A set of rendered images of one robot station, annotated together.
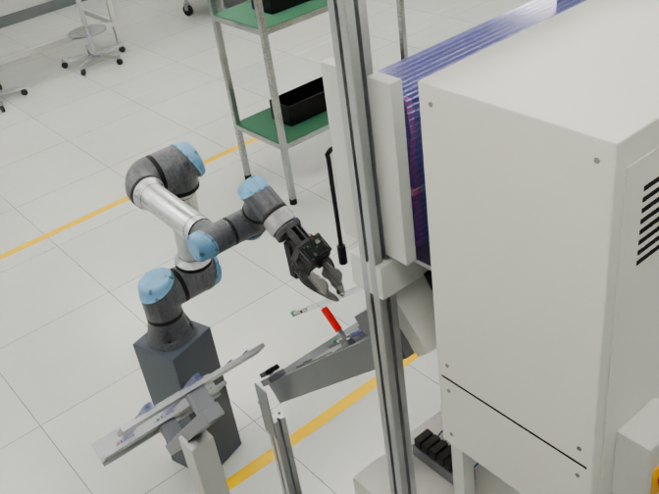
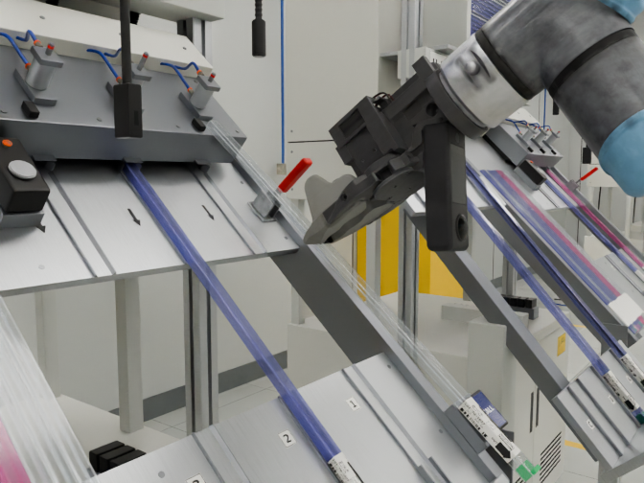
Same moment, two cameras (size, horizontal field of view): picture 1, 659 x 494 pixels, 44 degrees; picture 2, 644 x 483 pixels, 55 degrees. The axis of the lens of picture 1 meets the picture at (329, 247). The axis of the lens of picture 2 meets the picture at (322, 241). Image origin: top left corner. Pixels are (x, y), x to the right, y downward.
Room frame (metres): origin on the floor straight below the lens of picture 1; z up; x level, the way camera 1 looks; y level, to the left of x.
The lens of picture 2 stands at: (2.16, -0.20, 1.06)
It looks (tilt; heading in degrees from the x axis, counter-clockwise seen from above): 6 degrees down; 162
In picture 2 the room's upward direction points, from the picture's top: straight up
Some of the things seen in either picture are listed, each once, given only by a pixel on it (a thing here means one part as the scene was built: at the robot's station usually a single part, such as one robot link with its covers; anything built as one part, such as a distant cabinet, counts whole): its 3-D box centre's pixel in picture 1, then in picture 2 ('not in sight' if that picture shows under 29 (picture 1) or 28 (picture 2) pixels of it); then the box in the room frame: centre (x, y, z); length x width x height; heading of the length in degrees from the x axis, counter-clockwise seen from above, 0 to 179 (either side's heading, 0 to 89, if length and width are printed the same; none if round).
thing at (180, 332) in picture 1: (168, 323); not in sight; (2.08, 0.55, 0.60); 0.15 x 0.15 x 0.10
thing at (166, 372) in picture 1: (190, 396); not in sight; (2.08, 0.55, 0.27); 0.18 x 0.18 x 0.55; 51
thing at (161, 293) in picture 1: (161, 293); not in sight; (2.08, 0.54, 0.72); 0.13 x 0.12 x 0.14; 125
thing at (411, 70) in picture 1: (488, 111); not in sight; (1.33, -0.32, 1.52); 0.51 x 0.13 x 0.27; 125
